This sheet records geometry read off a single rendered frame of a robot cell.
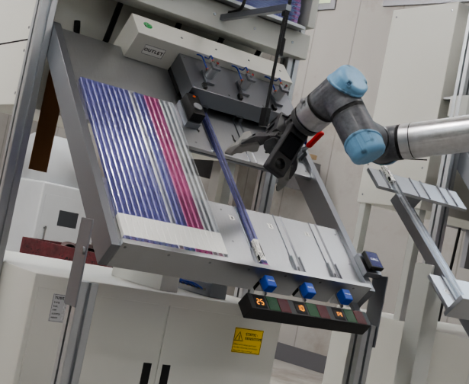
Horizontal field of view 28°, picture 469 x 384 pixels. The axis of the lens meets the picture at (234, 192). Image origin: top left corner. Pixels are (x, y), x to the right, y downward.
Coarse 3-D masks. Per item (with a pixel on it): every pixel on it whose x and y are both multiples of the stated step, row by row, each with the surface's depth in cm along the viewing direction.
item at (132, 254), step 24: (120, 240) 181; (120, 264) 185; (144, 264) 187; (168, 264) 190; (192, 264) 192; (216, 264) 194; (240, 264) 197; (264, 264) 201; (288, 288) 208; (336, 288) 214; (360, 288) 216
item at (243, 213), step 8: (208, 120) 233; (208, 128) 230; (216, 136) 229; (216, 144) 227; (216, 152) 225; (224, 160) 223; (224, 168) 221; (232, 176) 220; (232, 184) 218; (232, 192) 217; (240, 200) 215; (240, 208) 213; (248, 216) 212; (248, 224) 210; (248, 232) 209
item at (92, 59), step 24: (72, 48) 224; (96, 48) 230; (120, 48) 236; (96, 72) 222; (120, 72) 228; (144, 72) 234; (168, 72) 241; (168, 96) 233; (216, 120) 237; (192, 144) 223; (264, 168) 242
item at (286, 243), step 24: (216, 216) 207; (240, 216) 213; (264, 216) 218; (240, 240) 206; (264, 240) 211; (288, 240) 217; (312, 240) 222; (336, 240) 228; (288, 264) 210; (312, 264) 215; (336, 264) 221
